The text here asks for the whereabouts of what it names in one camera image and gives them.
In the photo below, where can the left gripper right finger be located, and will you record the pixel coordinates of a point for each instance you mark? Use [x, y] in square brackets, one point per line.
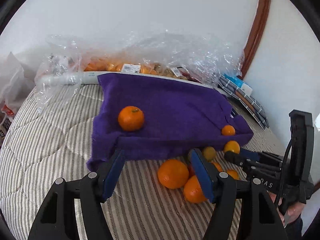
[259, 218]

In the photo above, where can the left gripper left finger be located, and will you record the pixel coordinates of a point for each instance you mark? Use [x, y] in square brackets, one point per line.
[56, 217]

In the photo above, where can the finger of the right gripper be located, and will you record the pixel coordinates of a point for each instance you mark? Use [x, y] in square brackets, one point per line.
[247, 165]
[262, 157]

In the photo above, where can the round orange fruit back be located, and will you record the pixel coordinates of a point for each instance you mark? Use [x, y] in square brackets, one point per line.
[232, 146]

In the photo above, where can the round orange fruit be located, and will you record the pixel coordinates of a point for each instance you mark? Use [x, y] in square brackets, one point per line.
[232, 146]
[218, 166]

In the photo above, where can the oval orange fruit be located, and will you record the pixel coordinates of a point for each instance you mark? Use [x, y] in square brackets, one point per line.
[234, 174]
[228, 130]

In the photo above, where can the mandarin back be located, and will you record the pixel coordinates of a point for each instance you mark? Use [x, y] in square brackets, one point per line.
[173, 174]

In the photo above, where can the large mandarin with stem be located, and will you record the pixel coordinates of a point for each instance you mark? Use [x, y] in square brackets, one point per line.
[131, 119]

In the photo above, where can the oval orange fruit front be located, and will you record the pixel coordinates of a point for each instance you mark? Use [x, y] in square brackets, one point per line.
[234, 174]

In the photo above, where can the person's right hand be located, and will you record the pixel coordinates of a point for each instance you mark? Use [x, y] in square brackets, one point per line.
[292, 214]

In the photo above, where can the small red tomato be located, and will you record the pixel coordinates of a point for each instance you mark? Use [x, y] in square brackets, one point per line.
[191, 171]

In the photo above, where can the green round fruit right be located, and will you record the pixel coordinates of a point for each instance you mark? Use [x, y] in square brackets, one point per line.
[209, 153]

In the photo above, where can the grey checked folded cloth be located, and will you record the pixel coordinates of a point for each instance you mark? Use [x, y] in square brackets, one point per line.
[254, 108]

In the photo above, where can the blue white tissue box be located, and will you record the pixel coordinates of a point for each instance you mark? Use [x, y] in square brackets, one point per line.
[241, 84]

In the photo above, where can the striped quilted table cover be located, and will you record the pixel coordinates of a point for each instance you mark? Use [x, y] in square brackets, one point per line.
[40, 147]

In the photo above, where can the purple towel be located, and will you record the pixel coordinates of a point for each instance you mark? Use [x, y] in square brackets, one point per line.
[178, 116]

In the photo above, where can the white plastic bag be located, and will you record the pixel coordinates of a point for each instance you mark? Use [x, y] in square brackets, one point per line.
[15, 87]

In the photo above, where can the clear plastic fruit bags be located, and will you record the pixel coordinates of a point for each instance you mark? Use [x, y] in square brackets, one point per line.
[180, 56]

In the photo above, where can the brown wooden door frame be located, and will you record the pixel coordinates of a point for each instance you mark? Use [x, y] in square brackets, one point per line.
[255, 34]

